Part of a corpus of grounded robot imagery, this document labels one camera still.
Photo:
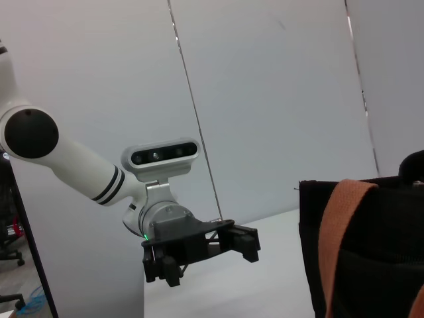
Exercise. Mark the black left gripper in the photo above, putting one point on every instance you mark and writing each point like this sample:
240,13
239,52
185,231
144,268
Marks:
185,238

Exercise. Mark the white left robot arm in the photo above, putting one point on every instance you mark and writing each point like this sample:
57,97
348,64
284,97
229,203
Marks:
76,165

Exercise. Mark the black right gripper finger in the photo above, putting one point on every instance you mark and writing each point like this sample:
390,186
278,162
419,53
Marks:
414,167

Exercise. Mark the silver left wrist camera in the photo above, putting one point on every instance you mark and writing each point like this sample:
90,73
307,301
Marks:
162,155

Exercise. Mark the black panel edge frame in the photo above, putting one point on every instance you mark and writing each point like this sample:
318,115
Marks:
33,245

